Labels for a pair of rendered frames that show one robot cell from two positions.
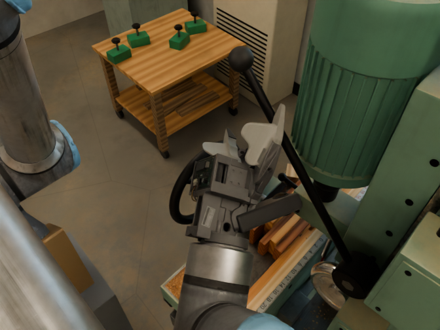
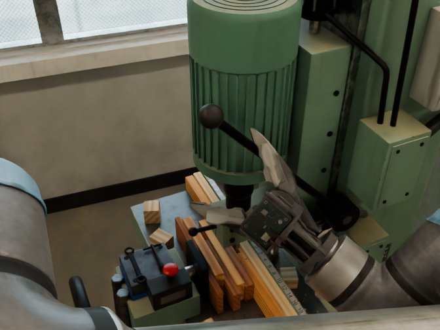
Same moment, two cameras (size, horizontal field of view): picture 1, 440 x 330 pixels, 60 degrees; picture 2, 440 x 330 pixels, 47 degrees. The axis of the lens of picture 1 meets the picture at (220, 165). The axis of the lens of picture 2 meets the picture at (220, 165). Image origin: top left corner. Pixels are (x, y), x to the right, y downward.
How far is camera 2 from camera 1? 56 cm
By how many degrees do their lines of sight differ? 49
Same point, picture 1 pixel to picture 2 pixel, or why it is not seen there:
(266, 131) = (268, 152)
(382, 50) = (290, 42)
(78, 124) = not seen: outside the picture
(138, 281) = not seen: outside the picture
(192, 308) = (380, 293)
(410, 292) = (401, 164)
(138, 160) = not seen: outside the picture
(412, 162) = (323, 105)
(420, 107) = (317, 64)
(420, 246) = (387, 133)
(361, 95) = (282, 84)
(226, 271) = (360, 251)
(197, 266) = (348, 271)
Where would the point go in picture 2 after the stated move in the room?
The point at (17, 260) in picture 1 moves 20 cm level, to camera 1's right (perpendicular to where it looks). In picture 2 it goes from (408, 312) to (425, 183)
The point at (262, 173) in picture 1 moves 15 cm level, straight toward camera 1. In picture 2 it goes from (293, 181) to (394, 219)
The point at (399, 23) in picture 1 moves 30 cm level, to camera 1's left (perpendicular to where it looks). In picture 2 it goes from (294, 19) to (216, 125)
